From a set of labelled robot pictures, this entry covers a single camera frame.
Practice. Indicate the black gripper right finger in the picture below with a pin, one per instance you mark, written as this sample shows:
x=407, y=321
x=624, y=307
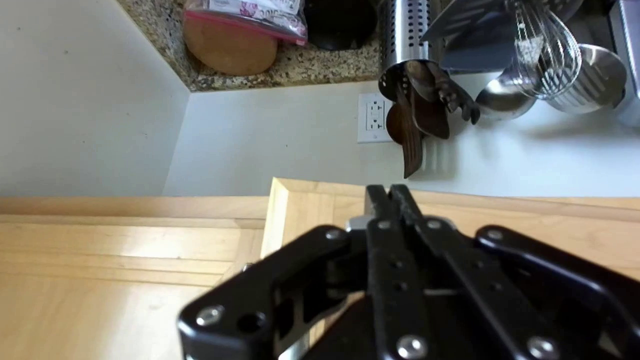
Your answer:
x=521, y=292

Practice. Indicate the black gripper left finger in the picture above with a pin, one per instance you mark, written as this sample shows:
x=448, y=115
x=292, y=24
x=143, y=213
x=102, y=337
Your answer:
x=280, y=300

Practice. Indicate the wooden spatula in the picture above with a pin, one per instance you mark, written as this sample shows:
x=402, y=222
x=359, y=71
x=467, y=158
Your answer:
x=412, y=147

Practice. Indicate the steel ladle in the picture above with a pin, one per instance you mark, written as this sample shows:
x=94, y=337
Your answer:
x=503, y=99

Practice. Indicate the wooden spoon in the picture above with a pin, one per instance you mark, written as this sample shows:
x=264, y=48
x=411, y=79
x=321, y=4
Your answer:
x=430, y=106

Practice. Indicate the steel slotted spoon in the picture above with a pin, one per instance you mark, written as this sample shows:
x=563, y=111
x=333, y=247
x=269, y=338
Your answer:
x=592, y=80

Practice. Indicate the bagged brown bread loaf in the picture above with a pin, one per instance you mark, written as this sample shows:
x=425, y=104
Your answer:
x=232, y=40

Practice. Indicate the black plastic spatula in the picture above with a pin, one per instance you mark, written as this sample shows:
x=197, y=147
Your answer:
x=467, y=32

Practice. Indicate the small perforated steel utensil holder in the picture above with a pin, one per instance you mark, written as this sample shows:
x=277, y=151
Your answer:
x=402, y=32

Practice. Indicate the white wall outlet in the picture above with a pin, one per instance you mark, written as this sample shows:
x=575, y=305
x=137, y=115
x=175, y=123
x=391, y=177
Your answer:
x=372, y=118

